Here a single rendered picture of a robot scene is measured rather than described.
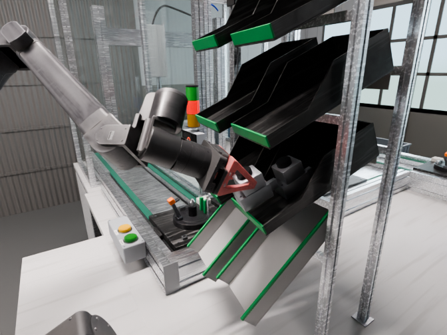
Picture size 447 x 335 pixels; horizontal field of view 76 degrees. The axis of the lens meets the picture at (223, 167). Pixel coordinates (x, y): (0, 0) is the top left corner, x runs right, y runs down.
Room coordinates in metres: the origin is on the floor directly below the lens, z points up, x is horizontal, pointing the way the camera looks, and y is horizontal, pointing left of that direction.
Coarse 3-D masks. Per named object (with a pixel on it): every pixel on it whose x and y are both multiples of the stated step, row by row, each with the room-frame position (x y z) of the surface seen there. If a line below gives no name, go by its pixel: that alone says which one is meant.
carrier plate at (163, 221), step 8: (216, 208) 0.98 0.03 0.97; (152, 216) 0.92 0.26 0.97; (160, 216) 0.92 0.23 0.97; (168, 216) 0.92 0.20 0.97; (152, 224) 0.90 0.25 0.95; (160, 224) 0.87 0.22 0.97; (168, 224) 0.86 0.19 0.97; (160, 232) 0.83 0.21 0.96; (168, 232) 0.81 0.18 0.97; (176, 232) 0.81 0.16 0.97; (184, 232) 0.81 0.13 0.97; (192, 232) 0.81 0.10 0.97; (168, 240) 0.77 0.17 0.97; (176, 240) 0.77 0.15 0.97; (184, 240) 0.77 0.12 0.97; (176, 248) 0.73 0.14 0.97
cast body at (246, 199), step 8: (248, 168) 0.49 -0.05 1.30; (256, 168) 0.50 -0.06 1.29; (232, 176) 0.51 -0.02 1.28; (240, 176) 0.48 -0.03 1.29; (256, 176) 0.48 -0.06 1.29; (256, 184) 0.48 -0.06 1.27; (264, 184) 0.48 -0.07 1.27; (272, 184) 0.51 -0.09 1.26; (240, 192) 0.50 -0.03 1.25; (248, 192) 0.47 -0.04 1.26; (256, 192) 0.48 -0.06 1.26; (264, 192) 0.49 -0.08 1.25; (272, 192) 0.49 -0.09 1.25; (240, 200) 0.47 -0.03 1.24; (248, 200) 0.48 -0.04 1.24; (256, 200) 0.48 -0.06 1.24; (264, 200) 0.49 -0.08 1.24; (248, 208) 0.48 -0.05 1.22
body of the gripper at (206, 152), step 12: (192, 144) 0.45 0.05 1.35; (204, 144) 0.50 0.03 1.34; (180, 156) 0.43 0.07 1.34; (192, 156) 0.43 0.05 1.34; (204, 156) 0.44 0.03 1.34; (216, 156) 0.44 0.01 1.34; (180, 168) 0.43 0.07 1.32; (192, 168) 0.43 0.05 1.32; (204, 168) 0.44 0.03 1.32; (216, 168) 0.42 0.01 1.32; (204, 180) 0.43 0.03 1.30
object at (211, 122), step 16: (272, 48) 0.76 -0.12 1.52; (288, 48) 0.75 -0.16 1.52; (304, 48) 0.64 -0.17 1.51; (256, 64) 0.74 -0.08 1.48; (272, 64) 0.61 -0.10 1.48; (240, 80) 0.73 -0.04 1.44; (256, 80) 0.74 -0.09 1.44; (272, 80) 0.61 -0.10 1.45; (240, 96) 0.73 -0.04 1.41; (256, 96) 0.60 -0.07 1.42; (208, 112) 0.69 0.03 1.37; (224, 112) 0.67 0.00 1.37; (240, 112) 0.59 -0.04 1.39; (224, 128) 0.57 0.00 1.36
